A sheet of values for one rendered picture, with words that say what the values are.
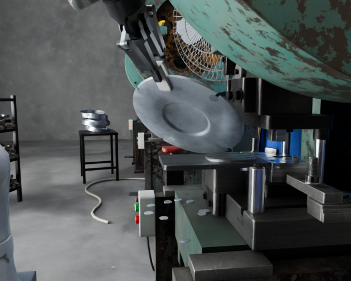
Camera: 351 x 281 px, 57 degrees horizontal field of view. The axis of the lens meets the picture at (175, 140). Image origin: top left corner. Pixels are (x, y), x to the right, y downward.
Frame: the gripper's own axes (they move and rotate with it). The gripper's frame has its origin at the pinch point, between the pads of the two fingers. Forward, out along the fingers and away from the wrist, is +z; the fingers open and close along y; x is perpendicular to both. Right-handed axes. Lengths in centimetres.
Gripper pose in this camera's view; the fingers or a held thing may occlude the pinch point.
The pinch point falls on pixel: (161, 76)
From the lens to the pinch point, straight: 73.2
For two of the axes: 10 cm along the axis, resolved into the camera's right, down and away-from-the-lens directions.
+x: -8.7, -0.7, 5.0
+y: 3.6, -7.8, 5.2
